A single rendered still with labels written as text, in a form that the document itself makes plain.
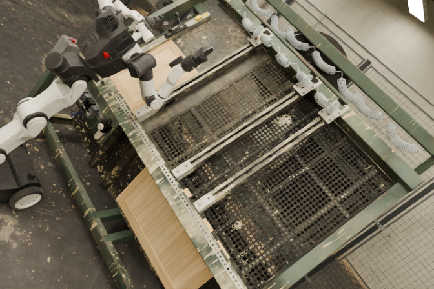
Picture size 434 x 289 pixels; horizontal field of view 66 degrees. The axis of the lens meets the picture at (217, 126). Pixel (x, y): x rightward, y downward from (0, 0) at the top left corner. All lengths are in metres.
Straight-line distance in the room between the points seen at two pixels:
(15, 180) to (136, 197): 0.81
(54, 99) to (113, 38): 0.54
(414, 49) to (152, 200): 5.66
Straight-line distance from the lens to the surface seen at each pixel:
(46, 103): 2.25
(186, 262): 2.42
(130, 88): 2.57
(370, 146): 2.29
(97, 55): 2.03
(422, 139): 2.76
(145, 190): 2.56
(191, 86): 2.42
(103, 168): 2.89
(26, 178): 2.55
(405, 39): 7.13
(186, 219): 2.08
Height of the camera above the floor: 1.96
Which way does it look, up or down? 18 degrees down
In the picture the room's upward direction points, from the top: 44 degrees clockwise
